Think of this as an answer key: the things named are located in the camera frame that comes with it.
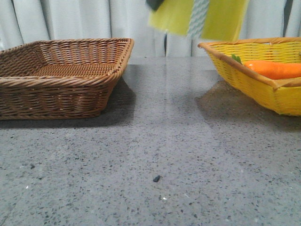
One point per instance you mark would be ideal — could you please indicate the small black debris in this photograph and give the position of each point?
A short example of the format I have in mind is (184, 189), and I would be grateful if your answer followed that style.
(156, 179)

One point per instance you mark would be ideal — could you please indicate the white curtain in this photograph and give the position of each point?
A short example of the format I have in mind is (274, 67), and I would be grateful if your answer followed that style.
(24, 21)

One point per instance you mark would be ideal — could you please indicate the yellow wicker basket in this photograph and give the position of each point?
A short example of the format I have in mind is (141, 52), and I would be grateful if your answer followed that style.
(282, 96)

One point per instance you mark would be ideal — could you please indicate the yellow tape roll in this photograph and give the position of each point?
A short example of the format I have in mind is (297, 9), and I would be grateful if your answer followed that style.
(204, 19)

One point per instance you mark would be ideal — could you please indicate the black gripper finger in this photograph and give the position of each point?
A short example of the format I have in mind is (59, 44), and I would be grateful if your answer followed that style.
(154, 4)

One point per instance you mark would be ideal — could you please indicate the brown wicker basket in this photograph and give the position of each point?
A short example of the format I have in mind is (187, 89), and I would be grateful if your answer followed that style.
(61, 79)

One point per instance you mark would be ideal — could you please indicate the orange toy carrot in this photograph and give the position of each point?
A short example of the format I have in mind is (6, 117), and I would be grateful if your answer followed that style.
(272, 70)

